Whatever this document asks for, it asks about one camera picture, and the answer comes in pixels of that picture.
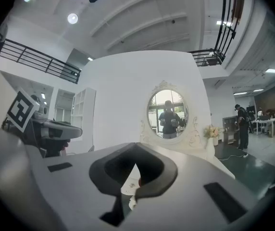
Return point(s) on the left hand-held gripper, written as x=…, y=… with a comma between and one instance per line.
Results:
x=19, y=109

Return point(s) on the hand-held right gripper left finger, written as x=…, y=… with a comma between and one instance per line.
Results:
x=75, y=189

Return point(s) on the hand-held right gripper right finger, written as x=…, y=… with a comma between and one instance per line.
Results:
x=188, y=201

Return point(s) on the white cubby shelf unit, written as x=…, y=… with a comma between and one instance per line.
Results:
x=83, y=114

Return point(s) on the white machine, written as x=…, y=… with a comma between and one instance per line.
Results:
x=41, y=111

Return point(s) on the white vase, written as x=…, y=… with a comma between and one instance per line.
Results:
x=210, y=145

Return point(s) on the oval white-framed mirror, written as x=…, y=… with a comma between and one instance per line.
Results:
x=167, y=141

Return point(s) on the pale flower bouquet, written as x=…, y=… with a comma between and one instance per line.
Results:
x=212, y=131

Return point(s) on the long black balcony railing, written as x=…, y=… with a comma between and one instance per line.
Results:
x=39, y=60

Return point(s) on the wooden cabinet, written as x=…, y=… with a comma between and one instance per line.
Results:
x=228, y=129

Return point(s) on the white office table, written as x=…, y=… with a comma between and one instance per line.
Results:
x=267, y=121

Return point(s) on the rectangular ceiling light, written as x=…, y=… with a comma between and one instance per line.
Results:
x=240, y=93
x=224, y=23
x=272, y=70

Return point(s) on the curved black balcony railing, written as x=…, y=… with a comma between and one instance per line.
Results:
x=226, y=32

